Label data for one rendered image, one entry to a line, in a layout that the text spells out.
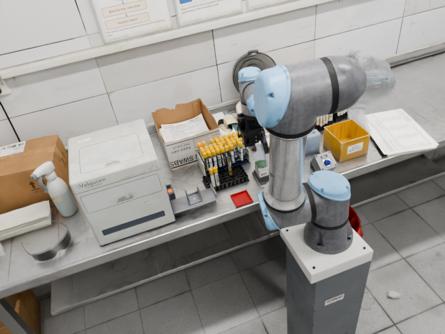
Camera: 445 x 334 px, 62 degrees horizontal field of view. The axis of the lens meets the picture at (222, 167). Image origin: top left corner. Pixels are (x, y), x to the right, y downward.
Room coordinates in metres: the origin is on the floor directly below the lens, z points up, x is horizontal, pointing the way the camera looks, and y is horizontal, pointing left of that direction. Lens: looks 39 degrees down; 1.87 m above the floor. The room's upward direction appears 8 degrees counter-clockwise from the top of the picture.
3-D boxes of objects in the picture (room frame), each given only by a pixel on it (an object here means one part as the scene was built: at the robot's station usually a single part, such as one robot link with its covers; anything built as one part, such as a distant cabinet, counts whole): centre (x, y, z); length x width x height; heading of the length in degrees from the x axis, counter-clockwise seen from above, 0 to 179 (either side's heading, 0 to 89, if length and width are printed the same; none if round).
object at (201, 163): (1.25, -0.01, 0.91); 0.20 x 0.10 x 0.07; 104
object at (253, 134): (1.11, -0.12, 1.13); 0.09 x 0.08 x 0.12; 104
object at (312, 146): (1.24, -0.36, 0.92); 0.10 x 0.07 x 0.10; 99
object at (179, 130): (1.42, 0.14, 0.95); 0.29 x 0.25 x 0.15; 14
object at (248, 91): (1.01, -0.16, 1.29); 0.11 x 0.11 x 0.08; 5
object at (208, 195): (1.01, 0.14, 0.92); 0.21 x 0.07 x 0.05; 104
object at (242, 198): (1.02, -0.05, 0.88); 0.07 x 0.07 x 0.01; 14
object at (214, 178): (1.14, 0.00, 0.93); 0.17 x 0.09 x 0.11; 104
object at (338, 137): (1.22, -0.52, 0.93); 0.13 x 0.13 x 0.10; 13
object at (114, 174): (1.06, 0.35, 1.03); 0.31 x 0.27 x 0.30; 104
